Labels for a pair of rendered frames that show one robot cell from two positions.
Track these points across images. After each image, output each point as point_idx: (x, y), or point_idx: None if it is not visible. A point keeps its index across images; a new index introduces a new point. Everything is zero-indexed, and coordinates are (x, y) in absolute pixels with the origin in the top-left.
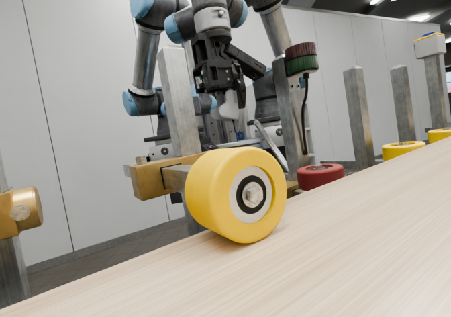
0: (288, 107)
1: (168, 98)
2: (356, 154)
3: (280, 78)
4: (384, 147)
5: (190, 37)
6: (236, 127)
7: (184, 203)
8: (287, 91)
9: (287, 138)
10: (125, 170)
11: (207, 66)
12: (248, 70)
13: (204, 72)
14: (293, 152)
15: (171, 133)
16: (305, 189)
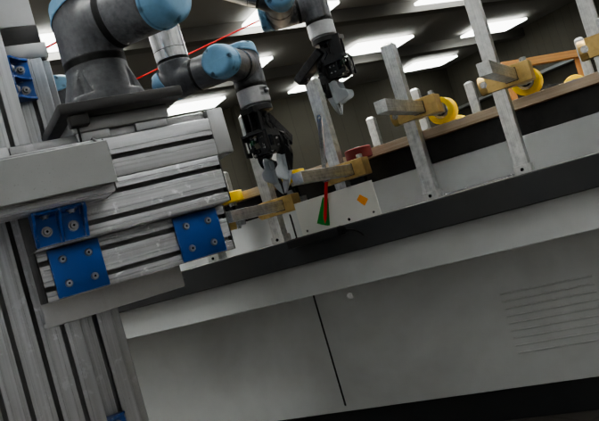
0: (329, 112)
1: (401, 69)
2: (268, 184)
3: (321, 91)
4: (296, 169)
5: (283, 13)
6: (342, 111)
7: (418, 129)
8: (325, 101)
9: (332, 133)
10: (390, 103)
11: (352, 59)
12: (310, 75)
13: (349, 61)
14: (337, 143)
15: (406, 88)
16: (371, 153)
